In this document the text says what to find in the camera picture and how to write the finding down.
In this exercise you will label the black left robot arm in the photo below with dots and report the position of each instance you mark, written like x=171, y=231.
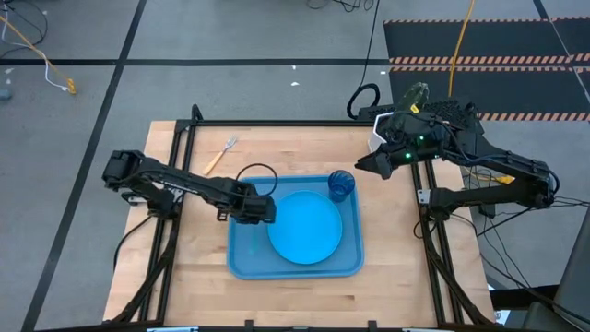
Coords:
x=184, y=182

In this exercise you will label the dark blue plastic cup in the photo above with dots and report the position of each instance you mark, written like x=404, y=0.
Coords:
x=341, y=186

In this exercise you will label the blue plastic tray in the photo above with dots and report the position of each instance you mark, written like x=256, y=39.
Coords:
x=295, y=272

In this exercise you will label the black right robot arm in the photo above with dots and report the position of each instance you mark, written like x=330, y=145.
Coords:
x=507, y=161

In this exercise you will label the grey chair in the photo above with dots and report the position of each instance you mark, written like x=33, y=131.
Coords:
x=576, y=276

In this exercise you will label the round blue plate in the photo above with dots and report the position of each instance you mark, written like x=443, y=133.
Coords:
x=304, y=228

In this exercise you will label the black hazard-striped floor mat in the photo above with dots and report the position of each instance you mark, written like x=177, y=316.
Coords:
x=507, y=41

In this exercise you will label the yellow power plug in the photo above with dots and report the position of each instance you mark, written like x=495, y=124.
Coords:
x=506, y=179

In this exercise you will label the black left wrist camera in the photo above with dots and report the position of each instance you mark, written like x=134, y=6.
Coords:
x=265, y=211

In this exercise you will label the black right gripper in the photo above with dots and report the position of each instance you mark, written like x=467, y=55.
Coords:
x=398, y=161

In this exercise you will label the white hexagonal plant pot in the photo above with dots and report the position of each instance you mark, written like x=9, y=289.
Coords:
x=374, y=143

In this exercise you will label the black metal table frame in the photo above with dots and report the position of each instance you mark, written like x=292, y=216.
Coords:
x=299, y=123

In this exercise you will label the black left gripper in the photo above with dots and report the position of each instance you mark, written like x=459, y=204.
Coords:
x=237, y=203

